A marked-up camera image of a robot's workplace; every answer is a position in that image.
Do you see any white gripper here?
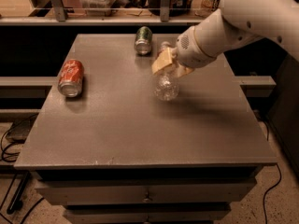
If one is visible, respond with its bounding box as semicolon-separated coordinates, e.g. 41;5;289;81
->
151;26;216;78

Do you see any clear plastic water bottle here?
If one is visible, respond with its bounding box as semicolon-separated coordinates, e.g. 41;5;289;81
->
152;40;180;103

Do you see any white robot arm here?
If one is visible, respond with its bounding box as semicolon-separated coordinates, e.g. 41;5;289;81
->
151;0;299;77

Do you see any green soda can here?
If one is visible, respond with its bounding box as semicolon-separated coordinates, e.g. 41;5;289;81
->
135;26;152;55

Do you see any red coke can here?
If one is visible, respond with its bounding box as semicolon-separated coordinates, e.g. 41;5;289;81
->
58;59;84;97

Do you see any clear plastic container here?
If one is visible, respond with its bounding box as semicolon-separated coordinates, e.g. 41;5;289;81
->
79;0;116;17

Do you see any grey drawer cabinet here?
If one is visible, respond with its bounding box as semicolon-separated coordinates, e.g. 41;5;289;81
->
16;35;277;224

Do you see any black floor cable right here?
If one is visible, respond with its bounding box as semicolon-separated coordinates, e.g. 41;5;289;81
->
262;121;282;224

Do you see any grey metal shelf rail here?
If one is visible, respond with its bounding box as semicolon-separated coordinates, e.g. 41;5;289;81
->
0;0;202;26

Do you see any black cables left floor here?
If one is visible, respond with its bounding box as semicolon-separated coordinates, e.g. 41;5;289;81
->
0;114;45;224

